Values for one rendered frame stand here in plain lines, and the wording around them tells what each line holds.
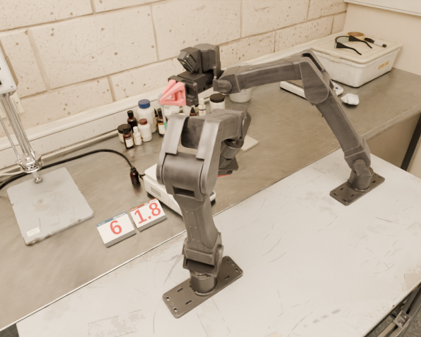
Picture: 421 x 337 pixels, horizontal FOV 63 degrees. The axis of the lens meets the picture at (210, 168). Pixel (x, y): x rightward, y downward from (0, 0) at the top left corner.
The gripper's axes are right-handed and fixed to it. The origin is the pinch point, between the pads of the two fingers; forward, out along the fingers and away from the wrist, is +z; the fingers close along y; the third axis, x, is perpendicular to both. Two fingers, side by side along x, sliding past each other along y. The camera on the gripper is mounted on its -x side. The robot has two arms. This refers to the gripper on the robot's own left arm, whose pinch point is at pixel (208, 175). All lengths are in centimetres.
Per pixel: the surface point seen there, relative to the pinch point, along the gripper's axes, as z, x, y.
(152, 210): 12.3, 3.9, 15.5
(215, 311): -3.3, 36.0, 9.7
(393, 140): 42, -30, -143
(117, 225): 13.1, 6.3, 26.0
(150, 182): 11.6, -5.1, 14.3
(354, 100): 7, -32, -82
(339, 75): 15, -54, -92
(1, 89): -10, -23, 50
